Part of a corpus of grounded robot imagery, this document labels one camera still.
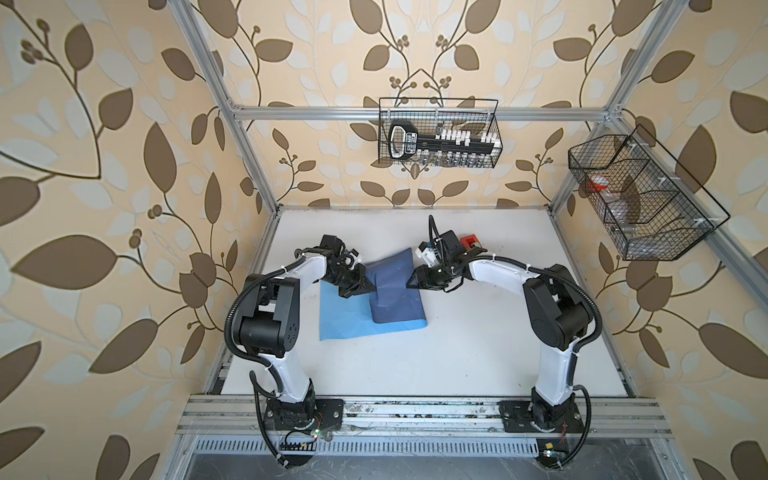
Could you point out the aluminium front rail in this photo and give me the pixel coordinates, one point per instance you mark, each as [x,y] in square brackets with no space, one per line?
[611,417]

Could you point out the black wire basket back wall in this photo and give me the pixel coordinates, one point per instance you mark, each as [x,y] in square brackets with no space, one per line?
[475,115]

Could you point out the light blue wrapping paper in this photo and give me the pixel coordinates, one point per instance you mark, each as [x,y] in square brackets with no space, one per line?
[342,319]

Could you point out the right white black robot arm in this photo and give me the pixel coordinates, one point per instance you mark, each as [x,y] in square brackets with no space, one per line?
[563,317]

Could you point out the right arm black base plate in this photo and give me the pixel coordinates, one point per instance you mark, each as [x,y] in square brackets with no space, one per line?
[538,417]

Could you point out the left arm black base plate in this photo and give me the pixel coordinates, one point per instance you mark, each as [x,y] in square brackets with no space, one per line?
[312,414]

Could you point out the black socket wrench set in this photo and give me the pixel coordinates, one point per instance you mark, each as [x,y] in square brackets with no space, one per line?
[404,141]

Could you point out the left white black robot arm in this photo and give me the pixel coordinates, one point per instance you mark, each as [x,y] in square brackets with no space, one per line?
[263,323]

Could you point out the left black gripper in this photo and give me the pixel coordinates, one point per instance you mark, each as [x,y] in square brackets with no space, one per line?
[356,287]

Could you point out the black wire basket wall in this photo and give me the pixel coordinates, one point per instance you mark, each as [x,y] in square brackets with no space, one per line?
[475,115]
[656,208]

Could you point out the black wire basket right wall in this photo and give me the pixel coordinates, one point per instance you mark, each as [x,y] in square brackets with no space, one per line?
[656,208]

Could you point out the red tape dispenser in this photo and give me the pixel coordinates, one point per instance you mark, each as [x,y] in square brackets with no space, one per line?
[472,244]

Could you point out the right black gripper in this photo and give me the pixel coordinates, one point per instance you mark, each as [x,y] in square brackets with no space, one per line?
[422,273]

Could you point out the dark blue gift box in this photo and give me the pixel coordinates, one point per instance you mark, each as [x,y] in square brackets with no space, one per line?
[393,304]

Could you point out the red capped clear container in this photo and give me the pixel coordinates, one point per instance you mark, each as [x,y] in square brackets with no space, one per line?
[596,184]

